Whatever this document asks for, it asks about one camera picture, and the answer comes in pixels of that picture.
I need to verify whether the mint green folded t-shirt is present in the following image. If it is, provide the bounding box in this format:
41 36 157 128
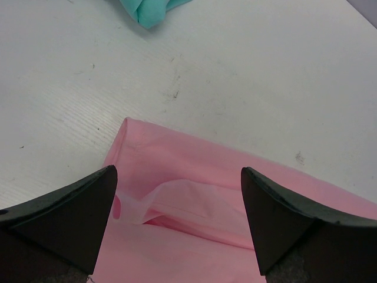
120 0 190 29

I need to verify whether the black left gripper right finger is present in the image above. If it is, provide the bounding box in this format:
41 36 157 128
241 167 376 282

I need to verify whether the pink t-shirt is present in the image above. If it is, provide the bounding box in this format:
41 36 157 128
92 118 376 282

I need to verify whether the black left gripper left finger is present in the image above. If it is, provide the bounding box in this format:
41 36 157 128
1 165 117 282

